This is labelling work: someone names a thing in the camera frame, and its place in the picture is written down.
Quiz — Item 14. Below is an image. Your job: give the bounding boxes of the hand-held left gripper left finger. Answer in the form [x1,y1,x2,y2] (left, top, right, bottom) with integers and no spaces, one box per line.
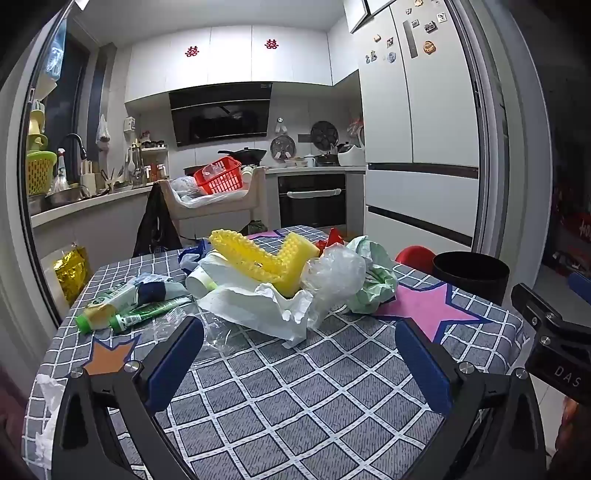
[52,316,205,480]

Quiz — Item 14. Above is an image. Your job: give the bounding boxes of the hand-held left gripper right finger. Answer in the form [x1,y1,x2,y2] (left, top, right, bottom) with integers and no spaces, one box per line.
[394,318,548,480]

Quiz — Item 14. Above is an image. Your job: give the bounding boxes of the clear plastic wrap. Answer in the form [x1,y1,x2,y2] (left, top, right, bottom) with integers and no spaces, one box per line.
[152,309,241,356]

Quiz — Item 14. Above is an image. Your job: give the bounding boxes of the green tube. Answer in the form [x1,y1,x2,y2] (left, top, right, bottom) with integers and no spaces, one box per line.
[110,295,192,333]

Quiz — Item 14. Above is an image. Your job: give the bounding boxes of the black trash bin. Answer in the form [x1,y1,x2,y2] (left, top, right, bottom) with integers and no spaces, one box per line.
[433,251,511,306]

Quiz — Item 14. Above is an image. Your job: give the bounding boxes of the blue white wrapper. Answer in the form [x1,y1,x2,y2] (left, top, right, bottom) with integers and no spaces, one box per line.
[134,272,188,305]

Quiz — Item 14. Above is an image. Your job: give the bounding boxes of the white paper cup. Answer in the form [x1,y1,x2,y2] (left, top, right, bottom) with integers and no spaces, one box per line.
[185,265,218,298]

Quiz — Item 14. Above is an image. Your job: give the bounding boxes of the white paper sheet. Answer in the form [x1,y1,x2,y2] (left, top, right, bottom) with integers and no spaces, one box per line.
[196,251,315,354]

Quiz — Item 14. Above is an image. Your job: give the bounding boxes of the green white bottle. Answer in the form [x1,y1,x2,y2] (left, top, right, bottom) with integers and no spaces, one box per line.
[75,282,139,333]

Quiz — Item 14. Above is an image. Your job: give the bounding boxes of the pale green paper bag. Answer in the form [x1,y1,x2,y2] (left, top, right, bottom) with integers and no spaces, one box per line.
[346,235,399,315]

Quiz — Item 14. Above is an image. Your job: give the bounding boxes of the dark blue wrapper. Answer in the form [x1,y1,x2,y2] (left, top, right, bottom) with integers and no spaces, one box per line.
[178,237,213,273]

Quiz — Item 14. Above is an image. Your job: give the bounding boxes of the yellow foam sponge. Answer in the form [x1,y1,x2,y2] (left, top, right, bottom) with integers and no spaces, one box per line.
[209,228,321,298]

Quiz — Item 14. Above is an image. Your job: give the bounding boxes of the clear plastic bag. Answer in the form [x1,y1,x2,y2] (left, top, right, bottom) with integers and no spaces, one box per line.
[300,247,368,330]

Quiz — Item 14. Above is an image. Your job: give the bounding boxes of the red dotted packet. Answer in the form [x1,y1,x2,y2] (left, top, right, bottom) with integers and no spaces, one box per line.
[315,227,345,252]

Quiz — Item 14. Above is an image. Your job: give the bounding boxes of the person's right hand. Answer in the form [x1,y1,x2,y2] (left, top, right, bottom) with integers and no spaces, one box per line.
[560,398,578,437]

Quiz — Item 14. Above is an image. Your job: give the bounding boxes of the red printed cartons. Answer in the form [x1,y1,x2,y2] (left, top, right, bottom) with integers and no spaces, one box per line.
[551,175,591,273]

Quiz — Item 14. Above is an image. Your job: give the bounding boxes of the red plastic stool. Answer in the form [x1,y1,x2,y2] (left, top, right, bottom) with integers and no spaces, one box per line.
[394,246,437,266]

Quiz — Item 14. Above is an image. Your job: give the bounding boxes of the grey checked star tablecloth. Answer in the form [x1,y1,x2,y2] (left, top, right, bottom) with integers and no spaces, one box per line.
[23,225,529,480]

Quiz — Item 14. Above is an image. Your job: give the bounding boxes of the white tissue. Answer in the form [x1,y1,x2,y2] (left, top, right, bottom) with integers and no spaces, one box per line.
[34,374,65,467]

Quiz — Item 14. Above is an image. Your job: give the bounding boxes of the gold foil bag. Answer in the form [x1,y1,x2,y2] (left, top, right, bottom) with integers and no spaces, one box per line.
[52,247,90,305]

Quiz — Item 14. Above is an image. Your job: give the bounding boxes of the black hanging bag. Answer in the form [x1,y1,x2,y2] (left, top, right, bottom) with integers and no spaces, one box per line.
[133,184,183,258]

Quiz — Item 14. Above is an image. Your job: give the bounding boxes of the white baby chair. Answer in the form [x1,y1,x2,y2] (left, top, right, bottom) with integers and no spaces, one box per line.
[159,166,269,241]

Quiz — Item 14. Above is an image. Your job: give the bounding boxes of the white kitchen counter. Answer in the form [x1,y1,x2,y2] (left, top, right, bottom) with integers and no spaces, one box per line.
[28,165,368,259]

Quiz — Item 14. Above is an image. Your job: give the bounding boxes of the red plastic basket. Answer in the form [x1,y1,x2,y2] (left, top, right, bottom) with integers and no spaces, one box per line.
[193,156,244,195]

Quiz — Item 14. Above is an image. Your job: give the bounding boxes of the black built-in oven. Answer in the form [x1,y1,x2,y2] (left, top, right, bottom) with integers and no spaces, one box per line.
[277,173,347,230]

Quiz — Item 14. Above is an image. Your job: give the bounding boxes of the steel basin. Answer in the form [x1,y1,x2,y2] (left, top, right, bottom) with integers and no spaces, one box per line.
[46,185,90,206]

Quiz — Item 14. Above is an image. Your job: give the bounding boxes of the white refrigerator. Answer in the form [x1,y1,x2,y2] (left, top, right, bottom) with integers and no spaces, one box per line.
[358,0,481,259]

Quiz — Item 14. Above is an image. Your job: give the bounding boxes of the white spice rack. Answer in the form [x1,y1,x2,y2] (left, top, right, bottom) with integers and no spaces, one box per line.
[139,138,169,185]

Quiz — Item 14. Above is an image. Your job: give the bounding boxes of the black wok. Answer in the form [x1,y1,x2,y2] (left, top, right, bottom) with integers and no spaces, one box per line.
[217,147,269,166]

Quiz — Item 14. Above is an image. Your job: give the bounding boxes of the white rice cooker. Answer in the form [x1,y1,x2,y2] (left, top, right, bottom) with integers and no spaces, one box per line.
[337,143,368,167]

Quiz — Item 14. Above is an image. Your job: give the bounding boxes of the green plastic colander basket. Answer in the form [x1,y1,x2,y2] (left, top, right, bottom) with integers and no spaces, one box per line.
[26,150,58,195]

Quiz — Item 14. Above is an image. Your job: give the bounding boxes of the grey round steamer rack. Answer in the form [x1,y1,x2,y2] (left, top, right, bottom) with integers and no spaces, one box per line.
[270,136,296,161]

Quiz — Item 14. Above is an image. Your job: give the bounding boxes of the hanging white plastic bag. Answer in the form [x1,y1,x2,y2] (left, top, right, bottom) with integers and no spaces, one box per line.
[95,114,112,149]

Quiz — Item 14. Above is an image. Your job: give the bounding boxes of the black kitchen faucet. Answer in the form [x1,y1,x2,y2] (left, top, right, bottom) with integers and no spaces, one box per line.
[62,134,88,185]

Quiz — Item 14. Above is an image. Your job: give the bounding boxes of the black range hood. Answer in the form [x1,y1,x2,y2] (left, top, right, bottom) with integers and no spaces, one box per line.
[168,82,273,148]

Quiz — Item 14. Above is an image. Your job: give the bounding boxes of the black round trivet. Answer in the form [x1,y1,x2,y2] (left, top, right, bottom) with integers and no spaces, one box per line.
[310,121,339,149]

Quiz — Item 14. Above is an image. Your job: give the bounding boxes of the fridge magnets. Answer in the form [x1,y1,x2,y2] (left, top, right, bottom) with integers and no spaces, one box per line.
[365,0,448,65]

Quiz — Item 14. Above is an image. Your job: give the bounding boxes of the grey door frame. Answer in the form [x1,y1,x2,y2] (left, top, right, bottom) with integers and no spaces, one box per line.
[450,0,552,305]

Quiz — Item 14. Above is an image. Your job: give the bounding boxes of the white wall cabinets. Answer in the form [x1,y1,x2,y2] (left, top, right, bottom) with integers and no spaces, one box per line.
[124,21,361,104]

